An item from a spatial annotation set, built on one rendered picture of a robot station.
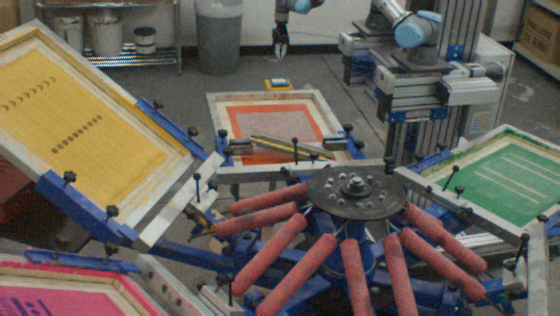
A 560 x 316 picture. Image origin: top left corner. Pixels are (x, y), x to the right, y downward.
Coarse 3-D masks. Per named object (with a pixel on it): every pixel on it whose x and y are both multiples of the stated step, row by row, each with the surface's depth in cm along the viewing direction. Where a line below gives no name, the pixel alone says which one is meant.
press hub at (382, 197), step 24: (336, 168) 204; (360, 168) 205; (312, 192) 191; (336, 192) 192; (360, 192) 191; (384, 192) 192; (336, 216) 182; (360, 216) 182; (384, 216) 182; (312, 240) 221; (360, 240) 199; (288, 264) 209; (336, 264) 199; (384, 264) 210; (336, 288) 200; (384, 288) 201; (336, 312) 192; (384, 312) 207
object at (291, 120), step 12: (276, 108) 323; (288, 108) 324; (300, 108) 325; (276, 120) 311; (288, 120) 312; (300, 120) 313; (312, 120) 314; (288, 132) 301; (300, 132) 302; (312, 132) 302; (288, 156) 282
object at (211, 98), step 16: (208, 96) 323; (224, 96) 325; (240, 96) 327; (256, 96) 329; (272, 96) 330; (288, 96) 332; (304, 96) 334; (320, 96) 330; (320, 112) 321; (336, 128) 299
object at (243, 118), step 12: (228, 108) 320; (240, 108) 321; (252, 108) 322; (264, 108) 322; (240, 120) 309; (252, 120) 310; (264, 120) 311; (240, 132) 299; (276, 132) 300; (240, 156) 279; (252, 156) 280; (264, 156) 280; (276, 156) 281
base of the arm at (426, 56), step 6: (414, 48) 301; (420, 48) 299; (426, 48) 298; (432, 48) 299; (408, 54) 304; (414, 54) 301; (420, 54) 300; (426, 54) 299; (432, 54) 299; (438, 54) 304; (408, 60) 304; (414, 60) 301; (420, 60) 300; (426, 60) 299; (432, 60) 300; (438, 60) 303
